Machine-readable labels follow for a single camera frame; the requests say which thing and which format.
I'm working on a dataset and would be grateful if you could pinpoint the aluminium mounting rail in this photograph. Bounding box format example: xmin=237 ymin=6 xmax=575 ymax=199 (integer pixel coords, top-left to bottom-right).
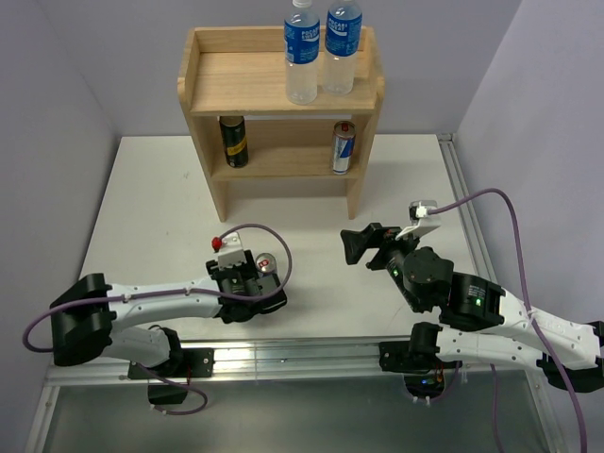
xmin=44 ymin=329 xmax=542 ymax=386

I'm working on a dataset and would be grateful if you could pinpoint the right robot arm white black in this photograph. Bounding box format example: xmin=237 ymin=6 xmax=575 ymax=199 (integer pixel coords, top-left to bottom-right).
xmin=340 ymin=223 xmax=603 ymax=394

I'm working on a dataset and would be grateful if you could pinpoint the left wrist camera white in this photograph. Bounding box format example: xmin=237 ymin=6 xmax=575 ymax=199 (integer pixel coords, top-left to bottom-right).
xmin=211 ymin=231 xmax=246 ymax=270

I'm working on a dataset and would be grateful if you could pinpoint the Pocari Sweat bottle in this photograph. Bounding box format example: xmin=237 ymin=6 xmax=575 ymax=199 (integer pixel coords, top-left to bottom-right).
xmin=323 ymin=1 xmax=362 ymax=95
xmin=283 ymin=0 xmax=321 ymax=105

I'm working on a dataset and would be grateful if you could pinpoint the aluminium side rail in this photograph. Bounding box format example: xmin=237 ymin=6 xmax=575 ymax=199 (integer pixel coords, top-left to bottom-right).
xmin=437 ymin=134 xmax=497 ymax=283

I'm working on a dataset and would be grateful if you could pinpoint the black gold can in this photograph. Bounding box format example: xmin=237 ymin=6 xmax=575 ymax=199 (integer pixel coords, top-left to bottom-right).
xmin=219 ymin=116 xmax=249 ymax=168

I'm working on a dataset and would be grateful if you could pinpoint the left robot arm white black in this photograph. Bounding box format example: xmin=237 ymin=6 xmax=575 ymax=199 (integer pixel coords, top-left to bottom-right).
xmin=50 ymin=250 xmax=287 ymax=377

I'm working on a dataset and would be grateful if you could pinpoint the wooden two-tier shelf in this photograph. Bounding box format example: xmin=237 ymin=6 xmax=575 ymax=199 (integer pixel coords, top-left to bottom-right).
xmin=177 ymin=25 xmax=385 ymax=221

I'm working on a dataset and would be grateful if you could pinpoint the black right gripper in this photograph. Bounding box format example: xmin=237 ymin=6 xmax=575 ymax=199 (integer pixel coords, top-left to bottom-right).
xmin=338 ymin=221 xmax=425 ymax=311

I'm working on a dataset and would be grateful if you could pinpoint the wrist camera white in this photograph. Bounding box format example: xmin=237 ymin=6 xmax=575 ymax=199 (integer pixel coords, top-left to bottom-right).
xmin=395 ymin=200 xmax=442 ymax=241
xmin=211 ymin=231 xmax=246 ymax=270

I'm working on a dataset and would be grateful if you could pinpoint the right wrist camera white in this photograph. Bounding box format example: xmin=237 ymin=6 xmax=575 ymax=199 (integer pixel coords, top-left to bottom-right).
xmin=395 ymin=200 xmax=442 ymax=241

